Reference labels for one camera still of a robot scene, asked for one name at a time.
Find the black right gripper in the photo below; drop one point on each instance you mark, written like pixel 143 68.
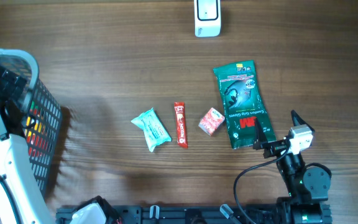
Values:
pixel 273 147

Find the green 3M gloves package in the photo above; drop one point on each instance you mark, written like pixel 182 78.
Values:
pixel 242 103

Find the red small snack box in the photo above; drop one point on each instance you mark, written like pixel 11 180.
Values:
pixel 211 121

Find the red coffee stick sachet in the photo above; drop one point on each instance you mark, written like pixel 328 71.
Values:
pixel 181 124

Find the teal tissue pack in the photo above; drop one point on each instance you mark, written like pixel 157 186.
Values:
pixel 154 131

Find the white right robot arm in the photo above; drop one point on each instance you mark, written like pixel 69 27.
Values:
pixel 307 184

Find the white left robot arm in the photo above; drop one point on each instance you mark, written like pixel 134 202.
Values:
pixel 21 200

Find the white barcode scanner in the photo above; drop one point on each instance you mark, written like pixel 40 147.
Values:
pixel 207 18

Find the black mesh shopping basket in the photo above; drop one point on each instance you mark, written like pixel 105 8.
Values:
pixel 41 108

